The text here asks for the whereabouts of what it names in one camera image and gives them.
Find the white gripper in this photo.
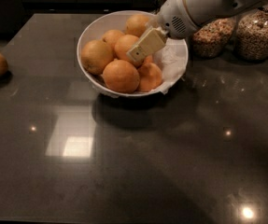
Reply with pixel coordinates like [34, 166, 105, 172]
[126, 0, 200, 62]

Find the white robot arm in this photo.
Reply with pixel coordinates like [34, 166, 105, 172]
[127, 0, 268, 62]

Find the orange at bowl back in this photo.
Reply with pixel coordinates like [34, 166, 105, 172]
[125, 14, 149, 37]

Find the white bowl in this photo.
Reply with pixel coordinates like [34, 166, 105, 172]
[77, 10, 190, 99]

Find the white paper liner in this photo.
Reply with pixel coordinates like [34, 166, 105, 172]
[91, 37, 190, 99]

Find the small orange middle back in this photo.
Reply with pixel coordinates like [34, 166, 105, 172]
[102, 29, 124, 49]

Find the middle glass grain jar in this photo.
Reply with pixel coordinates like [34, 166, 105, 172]
[191, 18, 236, 59]

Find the glass grain jar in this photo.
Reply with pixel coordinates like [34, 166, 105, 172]
[191, 18, 236, 59]
[234, 7, 268, 61]

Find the right glass grain jar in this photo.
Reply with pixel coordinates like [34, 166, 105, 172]
[234, 7, 268, 61]

